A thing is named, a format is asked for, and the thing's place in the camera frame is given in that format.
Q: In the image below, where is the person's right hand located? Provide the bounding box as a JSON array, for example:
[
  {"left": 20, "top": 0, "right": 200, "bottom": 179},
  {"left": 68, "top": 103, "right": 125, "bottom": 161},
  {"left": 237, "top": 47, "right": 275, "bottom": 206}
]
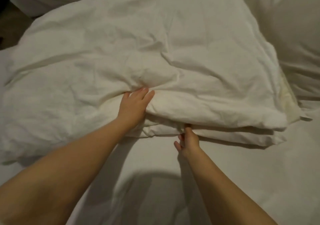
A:
[{"left": 173, "top": 124, "right": 203, "bottom": 162}]

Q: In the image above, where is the person's left hand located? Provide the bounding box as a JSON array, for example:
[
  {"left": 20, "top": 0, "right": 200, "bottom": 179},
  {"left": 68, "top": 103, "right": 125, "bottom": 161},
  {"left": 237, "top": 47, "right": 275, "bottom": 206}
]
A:
[{"left": 116, "top": 87, "right": 156, "bottom": 130}]

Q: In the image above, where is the white duvet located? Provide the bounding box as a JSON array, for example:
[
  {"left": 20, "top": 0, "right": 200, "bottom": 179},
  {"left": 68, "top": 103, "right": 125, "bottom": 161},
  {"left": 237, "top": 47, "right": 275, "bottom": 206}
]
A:
[{"left": 0, "top": 0, "right": 301, "bottom": 163}]

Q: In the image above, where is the white pillow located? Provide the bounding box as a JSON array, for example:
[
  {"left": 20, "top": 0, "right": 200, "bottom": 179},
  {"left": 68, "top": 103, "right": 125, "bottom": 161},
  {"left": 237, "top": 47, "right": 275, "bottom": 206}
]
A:
[{"left": 242, "top": 0, "right": 320, "bottom": 120}]

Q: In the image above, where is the person's left forearm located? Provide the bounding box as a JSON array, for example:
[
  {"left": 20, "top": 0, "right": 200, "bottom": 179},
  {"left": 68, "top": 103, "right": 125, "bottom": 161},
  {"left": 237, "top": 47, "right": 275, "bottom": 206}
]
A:
[{"left": 0, "top": 120, "right": 136, "bottom": 225}]

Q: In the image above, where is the person's right forearm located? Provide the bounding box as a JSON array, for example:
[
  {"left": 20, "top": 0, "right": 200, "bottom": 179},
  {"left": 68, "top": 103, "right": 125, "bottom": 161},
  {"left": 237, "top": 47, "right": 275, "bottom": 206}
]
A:
[{"left": 185, "top": 152, "right": 278, "bottom": 225}]

